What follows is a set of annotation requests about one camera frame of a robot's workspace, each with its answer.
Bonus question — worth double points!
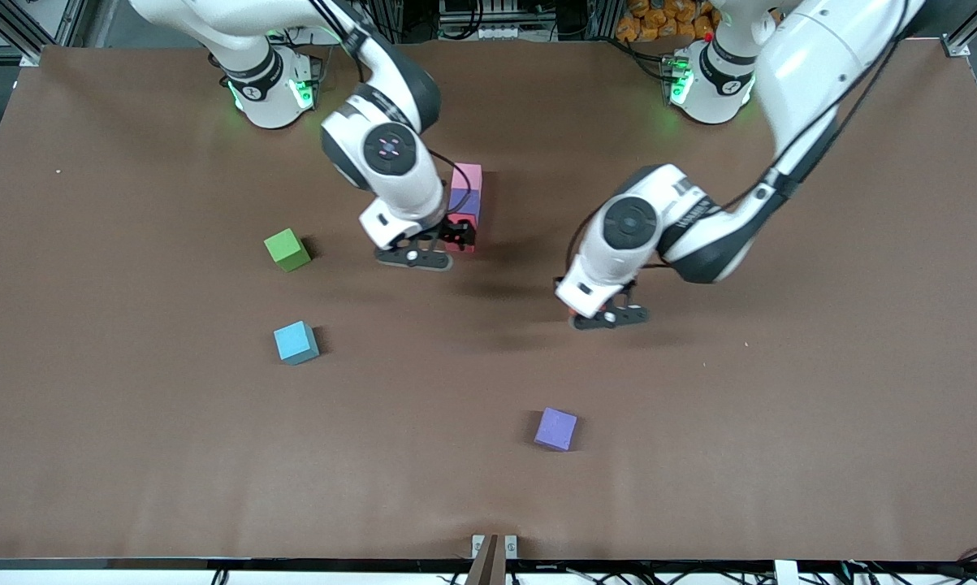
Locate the green foam cube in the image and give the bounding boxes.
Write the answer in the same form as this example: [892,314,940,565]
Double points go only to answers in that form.
[264,228,312,273]

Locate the light blue foam cube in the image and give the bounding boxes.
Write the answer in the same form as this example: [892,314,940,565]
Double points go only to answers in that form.
[274,321,320,366]

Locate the long white power strip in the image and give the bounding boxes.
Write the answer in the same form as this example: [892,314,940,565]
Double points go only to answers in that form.
[439,23,523,41]

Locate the white power strip with plugs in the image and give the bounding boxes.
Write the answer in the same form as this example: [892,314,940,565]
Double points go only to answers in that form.
[289,0,351,30]

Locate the brown table cover sheet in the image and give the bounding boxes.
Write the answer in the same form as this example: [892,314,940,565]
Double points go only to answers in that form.
[0,39,977,561]

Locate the orange snack bags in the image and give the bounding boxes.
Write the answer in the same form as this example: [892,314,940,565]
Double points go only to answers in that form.
[616,0,718,43]

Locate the brown strip with white brackets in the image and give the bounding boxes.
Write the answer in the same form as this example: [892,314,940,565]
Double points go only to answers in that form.
[471,533,519,585]

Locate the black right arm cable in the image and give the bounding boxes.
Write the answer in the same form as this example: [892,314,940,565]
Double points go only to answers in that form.
[309,0,474,216]

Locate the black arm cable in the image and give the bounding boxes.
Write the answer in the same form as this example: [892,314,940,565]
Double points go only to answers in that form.
[309,0,474,216]
[565,16,911,281]

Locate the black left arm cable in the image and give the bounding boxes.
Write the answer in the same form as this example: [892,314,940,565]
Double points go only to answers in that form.
[565,16,911,281]

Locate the aluminium frame profile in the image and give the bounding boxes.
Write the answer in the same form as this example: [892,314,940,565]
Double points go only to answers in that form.
[939,0,977,58]
[0,0,79,67]

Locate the black cable bundle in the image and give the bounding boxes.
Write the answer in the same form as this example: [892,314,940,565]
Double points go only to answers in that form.
[841,548,977,585]

